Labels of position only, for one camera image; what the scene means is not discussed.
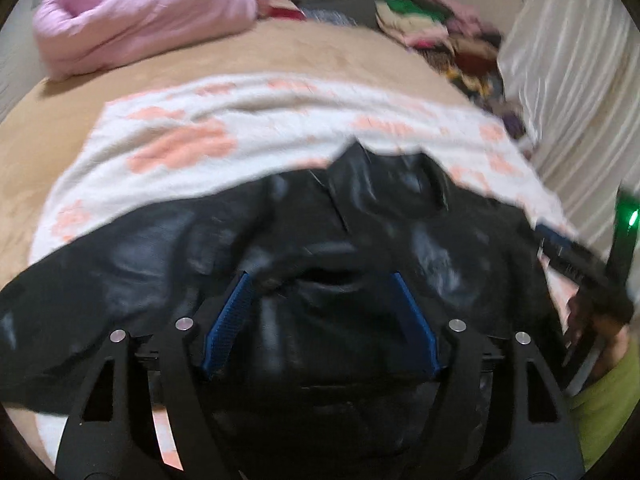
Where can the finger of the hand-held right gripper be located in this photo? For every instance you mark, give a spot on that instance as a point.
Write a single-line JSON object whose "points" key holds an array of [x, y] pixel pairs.
{"points": [[562, 247]]}

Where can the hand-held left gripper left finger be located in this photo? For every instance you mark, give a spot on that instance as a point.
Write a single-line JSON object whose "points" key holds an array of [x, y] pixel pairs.
{"points": [[227, 320]]}

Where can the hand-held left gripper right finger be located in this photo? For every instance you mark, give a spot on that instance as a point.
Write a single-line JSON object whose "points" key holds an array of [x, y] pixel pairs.
{"points": [[415, 320]]}

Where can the black leather jacket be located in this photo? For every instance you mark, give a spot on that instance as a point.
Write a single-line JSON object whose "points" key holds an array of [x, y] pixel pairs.
{"points": [[325, 240]]}

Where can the person's right forearm green sleeve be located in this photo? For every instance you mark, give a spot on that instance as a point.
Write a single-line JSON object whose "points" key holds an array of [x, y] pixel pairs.
{"points": [[612, 410]]}

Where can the pile of colourful clothes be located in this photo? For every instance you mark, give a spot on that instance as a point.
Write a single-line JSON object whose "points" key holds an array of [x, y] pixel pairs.
{"points": [[430, 30]]}

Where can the white satin curtain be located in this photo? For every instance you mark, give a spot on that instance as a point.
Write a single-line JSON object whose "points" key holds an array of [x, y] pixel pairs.
{"points": [[570, 60]]}

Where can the white blanket with pink print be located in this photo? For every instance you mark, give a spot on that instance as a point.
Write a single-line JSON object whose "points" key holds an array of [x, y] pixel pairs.
{"points": [[280, 120]]}

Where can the tan bed sheet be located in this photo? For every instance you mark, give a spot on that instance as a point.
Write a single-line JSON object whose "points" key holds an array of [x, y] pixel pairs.
{"points": [[310, 52]]}

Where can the red patterned cloth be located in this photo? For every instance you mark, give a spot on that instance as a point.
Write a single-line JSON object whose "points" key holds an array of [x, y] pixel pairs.
{"points": [[285, 10]]}

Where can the pink fleece blanket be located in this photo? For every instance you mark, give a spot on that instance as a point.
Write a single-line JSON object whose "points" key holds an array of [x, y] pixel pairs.
{"points": [[145, 15]]}

